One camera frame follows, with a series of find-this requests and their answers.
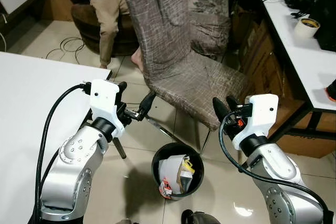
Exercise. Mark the dark brown armchair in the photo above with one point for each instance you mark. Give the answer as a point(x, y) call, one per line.
point(84, 24)

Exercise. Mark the white tape roll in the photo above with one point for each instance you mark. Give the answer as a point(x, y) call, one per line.
point(307, 29)

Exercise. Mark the black table leg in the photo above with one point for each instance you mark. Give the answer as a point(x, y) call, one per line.
point(120, 149)

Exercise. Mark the black bag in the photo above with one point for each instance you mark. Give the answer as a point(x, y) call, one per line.
point(323, 3)

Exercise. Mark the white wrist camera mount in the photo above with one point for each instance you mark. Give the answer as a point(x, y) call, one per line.
point(102, 100)
point(262, 114)

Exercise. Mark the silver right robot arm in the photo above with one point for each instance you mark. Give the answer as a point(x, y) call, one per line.
point(278, 174)

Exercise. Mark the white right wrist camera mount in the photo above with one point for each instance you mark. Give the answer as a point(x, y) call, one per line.
point(262, 114)

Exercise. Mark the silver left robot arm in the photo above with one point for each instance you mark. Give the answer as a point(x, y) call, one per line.
point(79, 171)

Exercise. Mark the red white wrapper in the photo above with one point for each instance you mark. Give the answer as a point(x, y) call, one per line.
point(166, 188)

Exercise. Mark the black orange object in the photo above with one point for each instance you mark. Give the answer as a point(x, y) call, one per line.
point(331, 92)

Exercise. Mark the black round rubbish bin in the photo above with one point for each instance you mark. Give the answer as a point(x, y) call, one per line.
point(198, 181)

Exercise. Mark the seated person khaki trousers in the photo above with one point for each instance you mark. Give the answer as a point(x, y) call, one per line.
point(107, 19)

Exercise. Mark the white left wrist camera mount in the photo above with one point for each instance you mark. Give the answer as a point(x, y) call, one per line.
point(102, 100)

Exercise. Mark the yellow trash piece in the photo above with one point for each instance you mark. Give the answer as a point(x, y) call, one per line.
point(188, 165)

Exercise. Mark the dark robot foot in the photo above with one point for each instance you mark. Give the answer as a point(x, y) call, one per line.
point(195, 217)

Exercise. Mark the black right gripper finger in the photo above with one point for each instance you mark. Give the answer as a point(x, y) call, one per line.
point(233, 102)
point(222, 111)

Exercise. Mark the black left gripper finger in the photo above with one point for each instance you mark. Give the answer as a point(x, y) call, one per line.
point(148, 103)
point(122, 92)

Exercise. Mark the patterned brown cushioned chair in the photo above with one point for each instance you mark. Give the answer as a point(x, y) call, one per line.
point(210, 30)

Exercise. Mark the brown cardboard boxes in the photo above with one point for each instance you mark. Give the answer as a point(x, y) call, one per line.
point(262, 61)

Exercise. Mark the white paper trash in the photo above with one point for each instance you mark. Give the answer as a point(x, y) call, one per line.
point(170, 171)

